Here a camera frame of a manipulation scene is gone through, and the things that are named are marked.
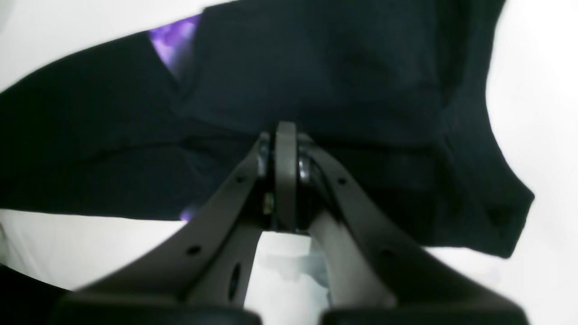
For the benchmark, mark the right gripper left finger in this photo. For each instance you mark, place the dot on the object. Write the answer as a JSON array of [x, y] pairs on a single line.
[[200, 275]]

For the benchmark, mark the black T-shirt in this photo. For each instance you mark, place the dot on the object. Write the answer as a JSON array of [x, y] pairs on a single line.
[[393, 89]]

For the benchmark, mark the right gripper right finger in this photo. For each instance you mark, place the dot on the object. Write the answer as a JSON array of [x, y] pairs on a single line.
[[377, 274]]

